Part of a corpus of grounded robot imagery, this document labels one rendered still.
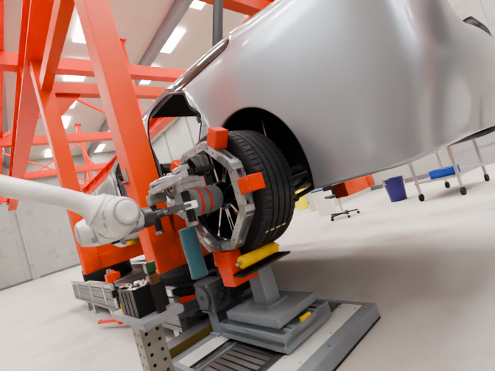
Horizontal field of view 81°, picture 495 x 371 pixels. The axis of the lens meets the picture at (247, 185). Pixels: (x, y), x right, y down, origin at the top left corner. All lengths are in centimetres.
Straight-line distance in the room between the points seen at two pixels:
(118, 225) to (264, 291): 94
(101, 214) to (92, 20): 154
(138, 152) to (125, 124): 18
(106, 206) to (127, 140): 103
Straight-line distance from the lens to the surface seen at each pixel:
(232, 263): 146
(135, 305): 134
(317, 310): 160
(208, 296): 175
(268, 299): 162
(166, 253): 182
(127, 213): 88
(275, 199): 134
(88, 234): 104
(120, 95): 200
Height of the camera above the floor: 78
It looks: 3 degrees up
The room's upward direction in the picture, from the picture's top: 17 degrees counter-clockwise
